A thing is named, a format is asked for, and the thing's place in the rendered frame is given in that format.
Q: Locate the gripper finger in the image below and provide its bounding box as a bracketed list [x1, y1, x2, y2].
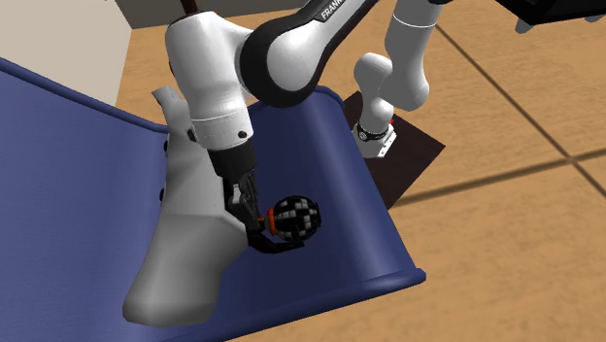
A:
[238, 172, 267, 226]
[225, 181, 306, 256]

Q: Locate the black checkered ball, orange ring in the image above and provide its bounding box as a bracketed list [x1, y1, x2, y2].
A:
[257, 194, 323, 241]

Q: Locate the blue sofa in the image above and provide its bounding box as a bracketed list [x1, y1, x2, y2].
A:
[0, 56, 427, 342]

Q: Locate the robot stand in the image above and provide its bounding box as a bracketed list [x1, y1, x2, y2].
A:
[342, 89, 447, 211]

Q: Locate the white boot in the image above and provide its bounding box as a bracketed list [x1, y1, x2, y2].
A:
[121, 85, 251, 329]

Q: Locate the black furniture piece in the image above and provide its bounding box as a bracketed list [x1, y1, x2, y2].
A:
[493, 0, 606, 35]

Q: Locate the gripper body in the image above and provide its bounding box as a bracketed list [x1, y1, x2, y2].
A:
[207, 142, 259, 185]

